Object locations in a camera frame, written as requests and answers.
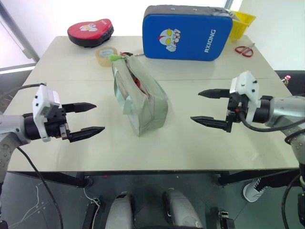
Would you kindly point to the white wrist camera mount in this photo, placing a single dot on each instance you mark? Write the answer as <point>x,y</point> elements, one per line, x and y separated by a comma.
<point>41,100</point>
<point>247,82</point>

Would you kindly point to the blue rectangular kick pad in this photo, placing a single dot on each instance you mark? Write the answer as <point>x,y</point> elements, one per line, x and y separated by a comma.
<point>190,35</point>

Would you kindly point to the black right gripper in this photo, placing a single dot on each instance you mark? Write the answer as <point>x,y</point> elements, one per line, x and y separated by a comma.
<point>236,107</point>

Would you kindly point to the clear packing tape roll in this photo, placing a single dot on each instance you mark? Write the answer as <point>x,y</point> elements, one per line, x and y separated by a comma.
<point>106,56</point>

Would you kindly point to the grey window frame post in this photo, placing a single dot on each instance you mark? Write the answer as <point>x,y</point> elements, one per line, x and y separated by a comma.
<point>17,31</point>

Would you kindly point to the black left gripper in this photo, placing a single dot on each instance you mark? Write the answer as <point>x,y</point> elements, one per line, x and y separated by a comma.
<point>56,124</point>

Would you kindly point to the grey-green pouch bag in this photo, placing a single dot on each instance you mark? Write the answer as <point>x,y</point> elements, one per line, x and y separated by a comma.
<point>147,112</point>

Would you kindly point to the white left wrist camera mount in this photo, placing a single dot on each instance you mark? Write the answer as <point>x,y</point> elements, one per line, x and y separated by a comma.
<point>41,100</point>

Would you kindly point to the red and black focus mitt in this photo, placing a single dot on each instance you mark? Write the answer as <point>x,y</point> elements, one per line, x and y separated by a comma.
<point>89,29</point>

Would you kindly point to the black table frame bar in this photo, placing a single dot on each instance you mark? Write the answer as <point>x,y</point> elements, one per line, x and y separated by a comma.
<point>257,176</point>
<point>59,178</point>

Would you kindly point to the green fuzzy zipper charm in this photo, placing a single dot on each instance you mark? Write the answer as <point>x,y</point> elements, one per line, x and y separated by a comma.
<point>114,58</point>

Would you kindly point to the black stand foot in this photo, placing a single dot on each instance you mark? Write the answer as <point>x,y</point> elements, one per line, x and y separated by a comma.
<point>91,213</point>
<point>224,218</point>

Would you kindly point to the white sneaker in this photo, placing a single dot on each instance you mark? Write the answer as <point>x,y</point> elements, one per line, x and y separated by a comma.
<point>253,190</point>

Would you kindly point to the grey rounded robot leg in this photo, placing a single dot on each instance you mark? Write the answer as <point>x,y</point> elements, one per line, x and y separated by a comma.
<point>181,210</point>
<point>121,212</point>

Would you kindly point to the bottle with pink cap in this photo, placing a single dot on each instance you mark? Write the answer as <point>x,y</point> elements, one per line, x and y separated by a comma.
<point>287,80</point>

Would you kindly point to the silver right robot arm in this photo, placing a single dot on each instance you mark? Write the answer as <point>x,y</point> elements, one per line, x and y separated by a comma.
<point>286,112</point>

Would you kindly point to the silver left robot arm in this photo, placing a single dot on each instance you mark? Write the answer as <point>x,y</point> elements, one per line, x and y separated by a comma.
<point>12,128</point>

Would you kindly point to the yellow plastic bin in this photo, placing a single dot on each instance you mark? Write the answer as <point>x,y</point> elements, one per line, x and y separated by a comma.
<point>241,23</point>

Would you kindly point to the red object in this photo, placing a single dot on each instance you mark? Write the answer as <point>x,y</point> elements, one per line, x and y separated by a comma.
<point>138,82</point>

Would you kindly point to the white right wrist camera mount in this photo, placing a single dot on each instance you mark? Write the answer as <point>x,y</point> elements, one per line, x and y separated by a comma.
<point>247,82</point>

